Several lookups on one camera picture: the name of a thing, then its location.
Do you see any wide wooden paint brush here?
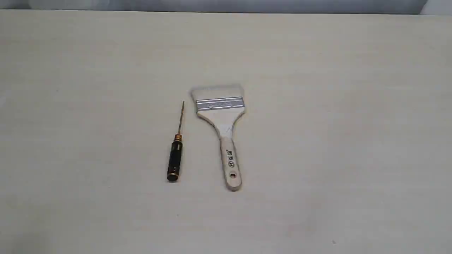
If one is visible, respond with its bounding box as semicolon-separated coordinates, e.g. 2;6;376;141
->
190;84;245;192

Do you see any black and gold screwdriver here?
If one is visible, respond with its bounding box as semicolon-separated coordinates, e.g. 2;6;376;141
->
166;101;185;183

